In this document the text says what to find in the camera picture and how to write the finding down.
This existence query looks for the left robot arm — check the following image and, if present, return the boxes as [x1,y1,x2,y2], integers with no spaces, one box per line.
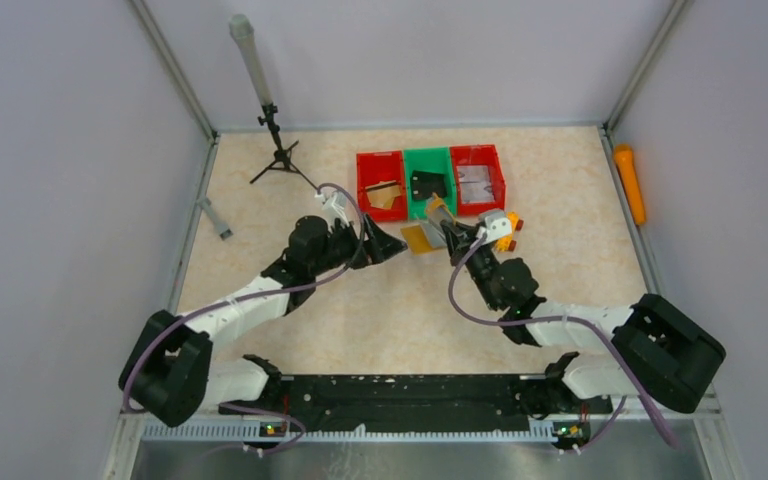
[118,214,408,427]

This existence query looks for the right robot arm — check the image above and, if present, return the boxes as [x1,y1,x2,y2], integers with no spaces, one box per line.
[441,220,727,414]

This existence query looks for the gold card in red bin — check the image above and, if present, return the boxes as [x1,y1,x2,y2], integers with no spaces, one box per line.
[364,181,402,210]

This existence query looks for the silver VIP cards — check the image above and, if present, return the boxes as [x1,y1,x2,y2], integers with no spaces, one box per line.
[456,165,495,204]

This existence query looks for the red bin with cards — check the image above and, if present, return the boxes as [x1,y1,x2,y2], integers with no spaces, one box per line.
[449,144,506,217]

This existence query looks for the black card in green bin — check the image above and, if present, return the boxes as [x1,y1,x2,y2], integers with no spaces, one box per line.
[410,170,448,202]

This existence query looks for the yellow toy brick car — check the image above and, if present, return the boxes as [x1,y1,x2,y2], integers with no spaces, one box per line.
[494,211,524,253]

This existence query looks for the red bin left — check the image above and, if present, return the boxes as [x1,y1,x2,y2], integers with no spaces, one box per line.
[356,150,408,222]

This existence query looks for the green plastic bin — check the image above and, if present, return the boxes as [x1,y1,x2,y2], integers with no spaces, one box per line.
[403,147,457,220]

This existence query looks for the orange flashlight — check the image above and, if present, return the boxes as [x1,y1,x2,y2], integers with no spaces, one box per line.
[613,144,647,226]

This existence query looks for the black tripod with grey tube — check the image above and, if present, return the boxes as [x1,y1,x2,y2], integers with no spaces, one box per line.
[229,14,316,188]

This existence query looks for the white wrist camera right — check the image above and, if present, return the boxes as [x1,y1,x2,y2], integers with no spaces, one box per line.
[477,209,511,245]

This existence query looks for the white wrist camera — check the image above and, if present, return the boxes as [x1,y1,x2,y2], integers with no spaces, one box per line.
[315,187,352,231]
[477,209,511,245]

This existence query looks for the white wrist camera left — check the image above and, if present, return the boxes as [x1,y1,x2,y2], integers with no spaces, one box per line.
[315,187,352,231]

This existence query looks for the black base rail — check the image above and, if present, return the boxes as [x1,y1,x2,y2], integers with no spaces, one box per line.
[218,358,613,433]

